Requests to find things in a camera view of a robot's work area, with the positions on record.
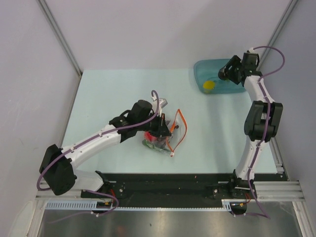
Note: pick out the aluminium frame post left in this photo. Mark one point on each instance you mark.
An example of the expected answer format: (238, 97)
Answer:
(43, 5)

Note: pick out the yellow fake lemon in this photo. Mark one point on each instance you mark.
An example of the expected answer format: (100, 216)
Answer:
(209, 85)

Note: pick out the dark fake grapes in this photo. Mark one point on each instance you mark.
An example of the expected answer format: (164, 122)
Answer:
(173, 140)

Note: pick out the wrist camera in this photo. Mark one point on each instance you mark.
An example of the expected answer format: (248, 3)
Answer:
(162, 103)
(250, 61)

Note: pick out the white slotted cable duct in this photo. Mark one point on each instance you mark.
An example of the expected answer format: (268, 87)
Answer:
(89, 205)

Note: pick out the red fake tomato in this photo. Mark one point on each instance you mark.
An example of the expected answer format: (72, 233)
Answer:
(150, 138)

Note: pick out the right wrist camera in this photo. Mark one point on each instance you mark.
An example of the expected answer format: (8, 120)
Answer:
(250, 61)

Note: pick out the green fake vegetable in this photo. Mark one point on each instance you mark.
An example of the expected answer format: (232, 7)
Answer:
(156, 146)

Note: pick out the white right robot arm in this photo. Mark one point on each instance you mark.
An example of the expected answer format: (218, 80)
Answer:
(262, 121)

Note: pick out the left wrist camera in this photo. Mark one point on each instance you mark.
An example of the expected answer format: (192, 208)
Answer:
(162, 103)

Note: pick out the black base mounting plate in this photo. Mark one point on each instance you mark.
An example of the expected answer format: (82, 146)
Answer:
(172, 190)

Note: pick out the clear zip top bag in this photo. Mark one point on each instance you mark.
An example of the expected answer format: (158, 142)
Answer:
(179, 120)

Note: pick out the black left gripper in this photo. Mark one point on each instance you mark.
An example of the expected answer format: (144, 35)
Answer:
(161, 129)

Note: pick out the teal plastic tub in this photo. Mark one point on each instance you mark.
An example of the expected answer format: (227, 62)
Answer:
(208, 70)

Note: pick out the aluminium frame post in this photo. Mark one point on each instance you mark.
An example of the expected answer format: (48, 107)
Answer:
(278, 30)
(43, 5)

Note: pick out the aluminium frame post right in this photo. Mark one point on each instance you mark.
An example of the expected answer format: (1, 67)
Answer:
(278, 30)

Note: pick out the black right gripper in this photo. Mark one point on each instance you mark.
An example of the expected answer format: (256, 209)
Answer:
(234, 62)

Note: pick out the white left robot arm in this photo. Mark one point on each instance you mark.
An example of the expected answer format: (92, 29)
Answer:
(58, 167)

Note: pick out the dark brown fake fruit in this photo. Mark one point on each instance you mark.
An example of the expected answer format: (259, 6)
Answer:
(223, 74)

